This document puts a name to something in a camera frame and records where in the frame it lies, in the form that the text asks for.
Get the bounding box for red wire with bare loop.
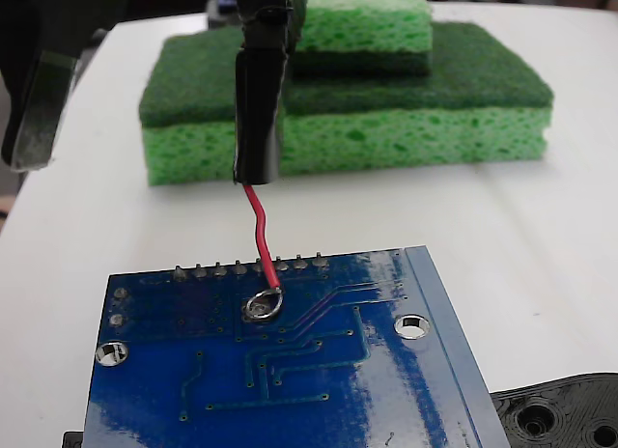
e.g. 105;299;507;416
242;182;286;324

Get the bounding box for blue printed circuit board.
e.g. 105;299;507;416
81;245;513;448

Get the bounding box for large green scrub sponge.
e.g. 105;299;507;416
137;21;555;187

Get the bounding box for small green scrub sponge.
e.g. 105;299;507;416
289;0;434;78

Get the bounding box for black plastic holder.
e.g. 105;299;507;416
61;370;618;448

